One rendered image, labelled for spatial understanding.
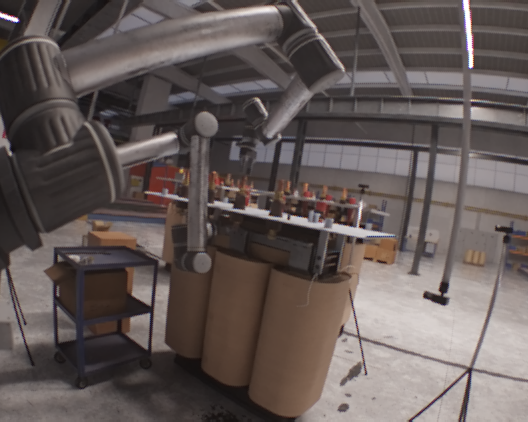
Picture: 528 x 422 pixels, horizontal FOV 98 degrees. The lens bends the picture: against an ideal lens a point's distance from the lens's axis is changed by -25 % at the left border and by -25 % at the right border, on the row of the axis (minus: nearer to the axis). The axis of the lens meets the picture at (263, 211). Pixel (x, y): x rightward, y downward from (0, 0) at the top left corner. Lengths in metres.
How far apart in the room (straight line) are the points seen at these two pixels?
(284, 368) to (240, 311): 0.44
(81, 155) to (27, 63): 0.28
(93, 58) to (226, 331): 1.68
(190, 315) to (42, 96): 1.84
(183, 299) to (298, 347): 0.94
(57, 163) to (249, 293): 1.45
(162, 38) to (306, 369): 1.66
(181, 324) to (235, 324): 0.52
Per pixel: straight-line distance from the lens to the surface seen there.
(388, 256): 10.89
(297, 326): 1.68
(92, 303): 2.11
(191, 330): 2.30
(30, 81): 0.77
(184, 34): 0.90
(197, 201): 1.58
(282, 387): 1.87
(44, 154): 0.67
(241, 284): 1.86
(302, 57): 1.07
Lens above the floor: 1.44
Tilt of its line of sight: 2 degrees down
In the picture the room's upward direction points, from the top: 10 degrees clockwise
